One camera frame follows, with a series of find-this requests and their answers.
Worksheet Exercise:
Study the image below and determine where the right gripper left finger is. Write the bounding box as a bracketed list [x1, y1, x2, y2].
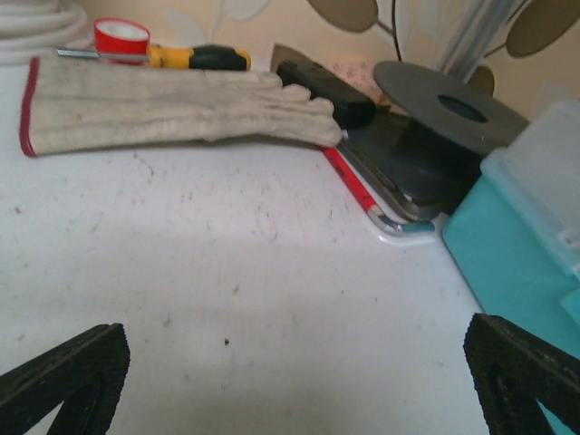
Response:
[1, 324, 130, 434]

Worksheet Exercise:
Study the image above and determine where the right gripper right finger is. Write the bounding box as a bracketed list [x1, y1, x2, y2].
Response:
[463, 314, 579, 434]

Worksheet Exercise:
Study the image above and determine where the beige work glove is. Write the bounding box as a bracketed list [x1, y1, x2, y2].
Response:
[19, 57, 343, 157]

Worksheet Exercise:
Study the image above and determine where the teal clear toolbox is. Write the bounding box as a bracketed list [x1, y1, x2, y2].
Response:
[441, 100, 580, 435]

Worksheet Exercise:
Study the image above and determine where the black filament spool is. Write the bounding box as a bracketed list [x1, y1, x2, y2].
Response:
[372, 60, 530, 214]

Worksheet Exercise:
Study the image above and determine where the black sanding block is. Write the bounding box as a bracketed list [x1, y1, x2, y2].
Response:
[275, 60, 376, 130]

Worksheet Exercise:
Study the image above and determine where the red tape roll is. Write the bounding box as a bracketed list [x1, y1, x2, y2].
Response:
[93, 17, 150, 54]

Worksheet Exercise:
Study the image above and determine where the orange black screwdriver right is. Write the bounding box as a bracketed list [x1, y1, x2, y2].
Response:
[56, 44, 252, 72]

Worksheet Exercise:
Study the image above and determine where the red handled hex key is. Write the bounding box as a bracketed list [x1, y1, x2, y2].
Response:
[323, 148, 435, 237]

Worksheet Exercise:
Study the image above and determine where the white cable spool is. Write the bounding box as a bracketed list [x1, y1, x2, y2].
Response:
[1, 0, 94, 66]

